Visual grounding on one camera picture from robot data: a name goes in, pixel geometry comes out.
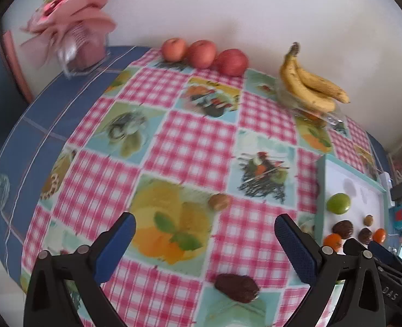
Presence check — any white charger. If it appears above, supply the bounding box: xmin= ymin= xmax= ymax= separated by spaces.
xmin=378 ymin=171 xmax=392 ymax=208

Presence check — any clear plastic container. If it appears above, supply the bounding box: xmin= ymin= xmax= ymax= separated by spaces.
xmin=277 ymin=82 xmax=346 ymax=130

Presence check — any square glass vase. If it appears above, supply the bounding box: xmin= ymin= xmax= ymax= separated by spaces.
xmin=63 ymin=32 xmax=110 ymax=77

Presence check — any yellow banana bunch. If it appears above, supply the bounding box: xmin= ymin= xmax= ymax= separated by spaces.
xmin=279 ymin=42 xmax=351 ymax=113

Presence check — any white tray with teal rim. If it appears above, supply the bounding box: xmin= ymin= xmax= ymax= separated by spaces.
xmin=315 ymin=154 xmax=392 ymax=256

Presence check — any pink flower bouquet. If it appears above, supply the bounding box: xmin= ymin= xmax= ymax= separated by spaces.
xmin=19 ymin=0 xmax=118 ymax=75

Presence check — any pink checked printed tablecloth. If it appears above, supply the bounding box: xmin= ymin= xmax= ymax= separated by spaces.
xmin=19 ymin=47 xmax=383 ymax=327

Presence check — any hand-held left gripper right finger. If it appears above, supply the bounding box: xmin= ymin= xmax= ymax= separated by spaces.
xmin=275 ymin=213 xmax=387 ymax=327

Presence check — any green round fruit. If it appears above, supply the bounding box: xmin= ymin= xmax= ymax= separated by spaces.
xmin=326 ymin=193 xmax=351 ymax=215

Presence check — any red apple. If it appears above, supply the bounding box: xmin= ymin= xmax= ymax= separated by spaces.
xmin=186 ymin=40 xmax=217 ymax=69
xmin=215 ymin=48 xmax=249 ymax=77
xmin=162 ymin=38 xmax=188 ymax=62

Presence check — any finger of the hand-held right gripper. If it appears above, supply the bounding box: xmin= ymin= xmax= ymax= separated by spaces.
xmin=343 ymin=238 xmax=402 ymax=316
xmin=369 ymin=241 xmax=402 ymax=281

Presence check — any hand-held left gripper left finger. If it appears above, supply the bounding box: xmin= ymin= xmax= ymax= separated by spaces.
xmin=24 ymin=212 xmax=137 ymax=327

